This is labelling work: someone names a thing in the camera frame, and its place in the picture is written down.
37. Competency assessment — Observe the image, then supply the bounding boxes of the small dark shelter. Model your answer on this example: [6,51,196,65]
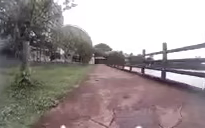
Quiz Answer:
[94,56,108,65]

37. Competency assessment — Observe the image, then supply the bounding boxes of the dark bushes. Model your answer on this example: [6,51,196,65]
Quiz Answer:
[105,50,146,67]

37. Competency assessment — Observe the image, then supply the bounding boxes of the distant round tree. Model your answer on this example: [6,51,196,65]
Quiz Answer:
[93,42,113,58]

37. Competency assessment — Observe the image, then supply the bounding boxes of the reddish paved path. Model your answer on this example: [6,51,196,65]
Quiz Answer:
[34,63,205,128]

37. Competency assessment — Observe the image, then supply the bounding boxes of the grass strip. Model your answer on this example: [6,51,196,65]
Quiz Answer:
[0,62,97,128]

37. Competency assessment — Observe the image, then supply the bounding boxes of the large leafy tree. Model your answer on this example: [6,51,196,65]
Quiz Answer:
[0,0,78,85]

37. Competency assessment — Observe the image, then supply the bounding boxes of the pale water surface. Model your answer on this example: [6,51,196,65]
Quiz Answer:
[124,65,205,90]

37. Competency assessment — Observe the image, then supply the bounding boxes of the grey wooden rail fence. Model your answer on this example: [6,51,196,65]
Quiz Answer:
[109,28,205,94]

